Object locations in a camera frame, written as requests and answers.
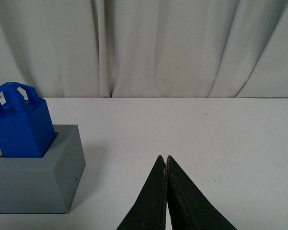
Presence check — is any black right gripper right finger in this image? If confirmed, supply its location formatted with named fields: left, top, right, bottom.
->
left=167, top=156, right=236, bottom=230

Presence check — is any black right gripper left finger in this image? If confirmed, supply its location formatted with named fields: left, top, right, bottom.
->
left=117, top=155, right=168, bottom=230

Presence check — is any blue handled block part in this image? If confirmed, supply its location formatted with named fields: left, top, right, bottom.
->
left=0, top=82, right=56, bottom=158

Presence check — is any gray square base block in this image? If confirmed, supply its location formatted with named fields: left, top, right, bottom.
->
left=0, top=125, right=85, bottom=214

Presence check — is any white curtain backdrop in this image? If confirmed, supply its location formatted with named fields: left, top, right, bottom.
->
left=0, top=0, right=288, bottom=98

